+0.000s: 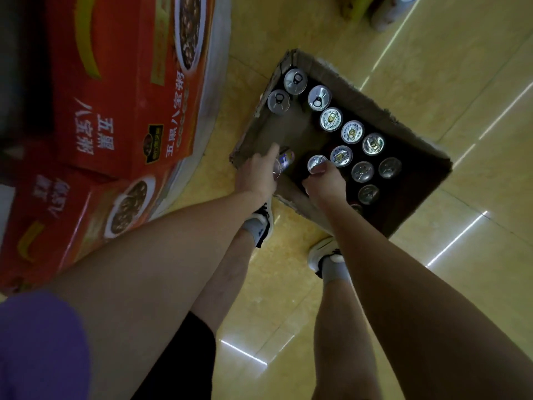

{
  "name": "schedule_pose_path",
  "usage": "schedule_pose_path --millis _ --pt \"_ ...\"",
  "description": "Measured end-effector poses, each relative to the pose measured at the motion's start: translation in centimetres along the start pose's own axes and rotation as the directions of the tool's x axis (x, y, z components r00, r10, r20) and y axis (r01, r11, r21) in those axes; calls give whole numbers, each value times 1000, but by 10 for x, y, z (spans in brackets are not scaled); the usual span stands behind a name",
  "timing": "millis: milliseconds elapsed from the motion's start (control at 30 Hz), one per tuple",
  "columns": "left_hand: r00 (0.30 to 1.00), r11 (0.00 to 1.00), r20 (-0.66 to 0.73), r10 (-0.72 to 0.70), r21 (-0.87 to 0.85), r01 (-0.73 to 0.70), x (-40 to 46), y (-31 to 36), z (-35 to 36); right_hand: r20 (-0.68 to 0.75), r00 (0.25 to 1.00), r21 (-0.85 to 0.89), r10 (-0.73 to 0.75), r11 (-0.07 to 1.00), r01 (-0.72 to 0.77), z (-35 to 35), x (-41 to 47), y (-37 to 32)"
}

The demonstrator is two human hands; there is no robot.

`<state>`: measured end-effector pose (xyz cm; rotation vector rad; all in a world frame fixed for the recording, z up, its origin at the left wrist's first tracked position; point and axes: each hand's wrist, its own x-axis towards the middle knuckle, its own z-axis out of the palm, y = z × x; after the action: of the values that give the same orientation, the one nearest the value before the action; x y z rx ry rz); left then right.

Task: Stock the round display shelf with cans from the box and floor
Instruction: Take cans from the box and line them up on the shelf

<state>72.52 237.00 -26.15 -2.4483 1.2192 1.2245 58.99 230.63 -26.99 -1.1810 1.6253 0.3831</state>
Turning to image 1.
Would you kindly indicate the brown cardboard box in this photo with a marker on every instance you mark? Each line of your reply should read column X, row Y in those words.
column 266, row 133

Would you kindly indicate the round wooden shelf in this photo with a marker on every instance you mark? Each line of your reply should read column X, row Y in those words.
column 216, row 58

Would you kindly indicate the cluster of cans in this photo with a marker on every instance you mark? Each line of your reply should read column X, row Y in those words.
column 389, row 14

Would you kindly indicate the person's left leg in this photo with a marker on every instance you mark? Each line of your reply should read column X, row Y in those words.
column 225, row 283

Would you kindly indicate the person's white shoe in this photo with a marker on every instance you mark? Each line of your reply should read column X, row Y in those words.
column 320, row 247
column 265, row 212

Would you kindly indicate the person's right forearm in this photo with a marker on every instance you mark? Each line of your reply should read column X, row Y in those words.
column 437, row 320

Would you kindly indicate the person's right leg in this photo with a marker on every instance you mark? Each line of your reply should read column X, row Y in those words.
column 345, row 349

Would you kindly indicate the person's left white shoe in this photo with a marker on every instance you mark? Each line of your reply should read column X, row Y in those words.
column 265, row 212

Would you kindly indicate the purple shirt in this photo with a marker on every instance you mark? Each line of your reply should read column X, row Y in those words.
column 41, row 349

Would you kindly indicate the person's right hand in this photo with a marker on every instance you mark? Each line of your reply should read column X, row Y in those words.
column 327, row 185

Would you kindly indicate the person's right white sock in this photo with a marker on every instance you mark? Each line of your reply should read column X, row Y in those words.
column 335, row 270

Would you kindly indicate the red porridge print carton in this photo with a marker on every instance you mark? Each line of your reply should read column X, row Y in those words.
column 125, row 99
column 50, row 212

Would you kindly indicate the person's left forearm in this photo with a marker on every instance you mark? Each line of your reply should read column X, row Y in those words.
column 145, row 295

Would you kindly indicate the person's right white shoe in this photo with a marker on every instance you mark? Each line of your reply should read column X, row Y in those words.
column 320, row 247

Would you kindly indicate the person's left white sock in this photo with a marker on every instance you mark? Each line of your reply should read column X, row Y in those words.
column 254, row 229

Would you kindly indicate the person's left hand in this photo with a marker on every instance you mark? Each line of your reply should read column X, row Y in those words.
column 256, row 177

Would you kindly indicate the person's leg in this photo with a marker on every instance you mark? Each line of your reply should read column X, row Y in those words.
column 345, row 349
column 225, row 283

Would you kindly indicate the person's white sock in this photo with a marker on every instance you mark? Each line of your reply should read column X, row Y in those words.
column 335, row 270
column 254, row 229

